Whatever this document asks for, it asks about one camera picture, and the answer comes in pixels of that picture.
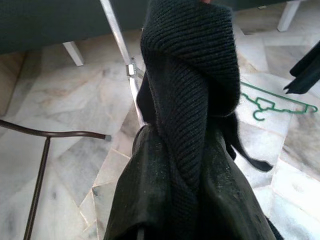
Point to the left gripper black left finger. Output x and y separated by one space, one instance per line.
142 195

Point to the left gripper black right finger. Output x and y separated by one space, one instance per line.
230 200

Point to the black printed shirt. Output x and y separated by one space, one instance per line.
307 72
190 62

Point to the green plastic hanger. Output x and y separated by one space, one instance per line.
277 95

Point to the marble pattern folding table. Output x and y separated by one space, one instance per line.
75 134

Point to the silver metal clothes rack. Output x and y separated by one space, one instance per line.
116 32

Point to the black television cabinet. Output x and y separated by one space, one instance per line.
50 22

